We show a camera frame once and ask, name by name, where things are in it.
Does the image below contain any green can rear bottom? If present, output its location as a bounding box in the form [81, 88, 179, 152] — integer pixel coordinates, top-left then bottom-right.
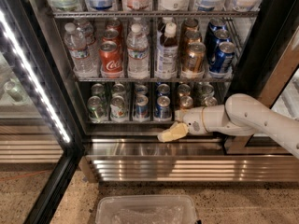
[91, 83, 107, 101]

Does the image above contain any white LED light strip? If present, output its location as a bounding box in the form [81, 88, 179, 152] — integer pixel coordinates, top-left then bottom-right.
[0, 10, 71, 143]

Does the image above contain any gold can front bottom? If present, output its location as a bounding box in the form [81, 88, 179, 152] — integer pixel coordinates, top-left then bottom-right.
[178, 95, 193, 110]

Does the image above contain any blue pepsi can front bottom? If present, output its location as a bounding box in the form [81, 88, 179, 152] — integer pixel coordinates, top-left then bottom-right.
[155, 96, 170, 119]

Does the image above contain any gold can front middle shelf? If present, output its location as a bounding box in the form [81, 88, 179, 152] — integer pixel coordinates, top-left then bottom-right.
[182, 42, 206, 73]

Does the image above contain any blue pepsi can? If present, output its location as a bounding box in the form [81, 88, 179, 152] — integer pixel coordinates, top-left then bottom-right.
[155, 96, 170, 119]
[156, 84, 170, 97]

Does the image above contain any white red can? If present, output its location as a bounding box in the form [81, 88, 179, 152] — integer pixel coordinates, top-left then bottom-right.
[110, 96, 127, 119]
[111, 83, 126, 98]

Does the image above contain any white red can rear bottom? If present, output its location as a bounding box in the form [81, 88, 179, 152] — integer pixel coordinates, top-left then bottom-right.
[111, 83, 126, 98]

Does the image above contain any red coca cola can middle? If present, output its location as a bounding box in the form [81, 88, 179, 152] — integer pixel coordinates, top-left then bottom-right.
[102, 29, 121, 46]

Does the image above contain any silver can front bottom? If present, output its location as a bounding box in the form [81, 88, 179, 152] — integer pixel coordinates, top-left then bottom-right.
[201, 97, 218, 107]

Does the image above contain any water bottle rear left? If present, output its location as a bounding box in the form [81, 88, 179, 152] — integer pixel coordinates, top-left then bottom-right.
[74, 18, 99, 67]

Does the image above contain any red blue can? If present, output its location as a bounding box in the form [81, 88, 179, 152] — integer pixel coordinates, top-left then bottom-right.
[135, 95, 149, 119]
[135, 84, 149, 96]

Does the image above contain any white red can front bottom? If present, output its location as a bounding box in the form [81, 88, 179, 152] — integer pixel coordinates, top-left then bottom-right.
[110, 96, 127, 119]

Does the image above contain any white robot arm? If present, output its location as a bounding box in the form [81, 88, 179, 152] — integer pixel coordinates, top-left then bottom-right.
[158, 93, 299, 158]

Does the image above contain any red coca cola can rear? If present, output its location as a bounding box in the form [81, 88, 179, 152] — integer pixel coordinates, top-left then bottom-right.
[106, 19, 122, 34]

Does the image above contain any glass fridge door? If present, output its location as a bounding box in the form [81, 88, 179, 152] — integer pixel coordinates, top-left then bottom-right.
[0, 0, 84, 224]

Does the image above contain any blue pepsi can rear bottom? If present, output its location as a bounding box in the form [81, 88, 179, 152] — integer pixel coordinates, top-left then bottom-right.
[156, 84, 170, 97]

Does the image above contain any silver can rear bottom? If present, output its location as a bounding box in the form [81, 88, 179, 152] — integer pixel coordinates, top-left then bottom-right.
[198, 83, 214, 99]

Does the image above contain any gold can rear middle shelf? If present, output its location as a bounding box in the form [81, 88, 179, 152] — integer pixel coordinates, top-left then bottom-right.
[181, 18, 199, 35]

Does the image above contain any blue can front middle shelf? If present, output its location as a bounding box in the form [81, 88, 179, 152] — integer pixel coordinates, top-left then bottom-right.
[209, 42, 235, 74]

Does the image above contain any gold can shelf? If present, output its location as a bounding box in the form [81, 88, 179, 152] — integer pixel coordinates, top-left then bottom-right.
[182, 42, 206, 73]
[182, 31, 202, 50]
[181, 18, 199, 35]

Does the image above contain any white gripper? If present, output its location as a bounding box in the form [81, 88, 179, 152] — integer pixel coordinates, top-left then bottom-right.
[158, 107, 206, 143]

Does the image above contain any red blue can rear bottom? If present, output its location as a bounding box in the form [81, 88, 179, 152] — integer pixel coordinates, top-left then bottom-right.
[135, 84, 149, 96]

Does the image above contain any blue can rear middle shelf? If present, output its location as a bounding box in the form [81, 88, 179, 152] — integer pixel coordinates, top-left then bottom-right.
[206, 18, 227, 37]

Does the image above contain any silver can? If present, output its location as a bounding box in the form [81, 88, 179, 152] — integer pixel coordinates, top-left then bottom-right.
[198, 83, 214, 99]
[201, 97, 218, 107]

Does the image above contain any blue can shelf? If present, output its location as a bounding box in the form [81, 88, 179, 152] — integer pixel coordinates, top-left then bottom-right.
[209, 42, 235, 74]
[206, 29, 231, 62]
[206, 18, 227, 37]

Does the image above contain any red coca cola can front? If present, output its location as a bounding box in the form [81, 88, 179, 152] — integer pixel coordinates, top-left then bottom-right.
[99, 41, 122, 74]

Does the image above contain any brown tea bottle front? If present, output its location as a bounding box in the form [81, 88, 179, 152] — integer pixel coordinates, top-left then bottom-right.
[156, 22, 178, 79]

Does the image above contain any gold can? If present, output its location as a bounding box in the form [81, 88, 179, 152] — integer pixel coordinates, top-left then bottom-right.
[178, 95, 193, 110]
[177, 84, 191, 97]

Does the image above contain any red coca cola can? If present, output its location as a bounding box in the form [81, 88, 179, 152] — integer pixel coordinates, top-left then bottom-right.
[106, 19, 122, 34]
[99, 41, 122, 74]
[102, 29, 121, 46]

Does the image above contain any red blue can front bottom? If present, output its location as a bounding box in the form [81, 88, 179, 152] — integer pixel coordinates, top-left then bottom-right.
[135, 95, 149, 119]

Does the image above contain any clear plastic bin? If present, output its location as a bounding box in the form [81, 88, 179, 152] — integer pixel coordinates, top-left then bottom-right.
[95, 195, 198, 224]

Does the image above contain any water bottle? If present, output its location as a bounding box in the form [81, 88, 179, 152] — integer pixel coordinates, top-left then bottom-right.
[64, 22, 93, 73]
[126, 23, 150, 79]
[74, 18, 99, 67]

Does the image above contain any gold can rear bottom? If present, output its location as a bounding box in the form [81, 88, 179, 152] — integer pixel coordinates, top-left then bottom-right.
[177, 84, 191, 97]

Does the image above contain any water bottle centre front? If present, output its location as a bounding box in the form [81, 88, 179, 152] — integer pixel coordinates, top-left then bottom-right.
[126, 23, 150, 79]

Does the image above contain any water bottle front left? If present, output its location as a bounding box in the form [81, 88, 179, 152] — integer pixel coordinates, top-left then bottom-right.
[64, 22, 93, 73]

